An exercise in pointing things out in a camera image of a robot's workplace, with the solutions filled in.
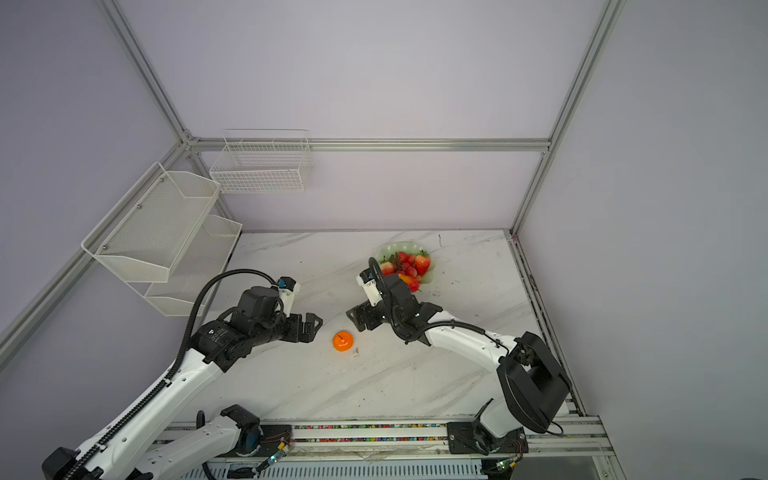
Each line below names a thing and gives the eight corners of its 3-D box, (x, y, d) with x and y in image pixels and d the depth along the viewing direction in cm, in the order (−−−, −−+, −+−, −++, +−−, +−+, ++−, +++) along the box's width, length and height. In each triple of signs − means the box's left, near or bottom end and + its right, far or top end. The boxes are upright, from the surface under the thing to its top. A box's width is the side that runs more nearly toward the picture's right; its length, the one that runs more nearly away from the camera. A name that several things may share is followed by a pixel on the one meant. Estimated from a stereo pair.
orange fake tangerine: (333, 351, 90) (331, 347, 88) (335, 336, 93) (333, 331, 91) (353, 351, 90) (352, 347, 88) (355, 336, 93) (354, 331, 91)
